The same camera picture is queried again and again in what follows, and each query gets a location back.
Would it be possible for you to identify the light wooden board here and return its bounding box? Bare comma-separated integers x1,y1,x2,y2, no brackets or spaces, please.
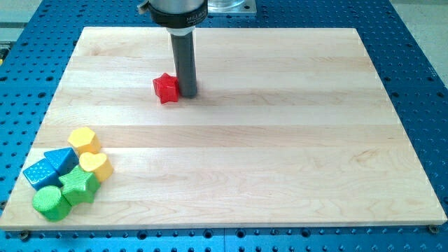
1,27,447,230

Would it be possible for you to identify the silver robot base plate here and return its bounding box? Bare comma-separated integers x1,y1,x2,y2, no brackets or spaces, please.
208,0,257,16

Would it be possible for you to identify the blue triangle block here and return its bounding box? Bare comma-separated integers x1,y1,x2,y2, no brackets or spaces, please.
44,148,79,176

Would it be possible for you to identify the yellow heart block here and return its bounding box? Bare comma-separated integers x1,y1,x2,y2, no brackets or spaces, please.
79,152,113,183

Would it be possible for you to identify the yellow hexagon block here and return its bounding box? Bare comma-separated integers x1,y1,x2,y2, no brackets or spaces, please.
68,127,101,155

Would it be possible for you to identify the blue cube block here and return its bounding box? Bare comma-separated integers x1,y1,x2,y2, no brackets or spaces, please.
23,159,62,191

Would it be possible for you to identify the red star block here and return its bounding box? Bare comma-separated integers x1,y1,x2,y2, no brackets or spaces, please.
153,73,179,104

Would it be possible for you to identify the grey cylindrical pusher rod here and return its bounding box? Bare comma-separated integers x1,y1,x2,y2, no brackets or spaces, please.
167,27,197,98

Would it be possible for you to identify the green star block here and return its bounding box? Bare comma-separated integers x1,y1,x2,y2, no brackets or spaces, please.
59,165,101,206

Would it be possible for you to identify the green cylinder block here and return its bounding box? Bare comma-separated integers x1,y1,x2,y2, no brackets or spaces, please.
32,185,72,222

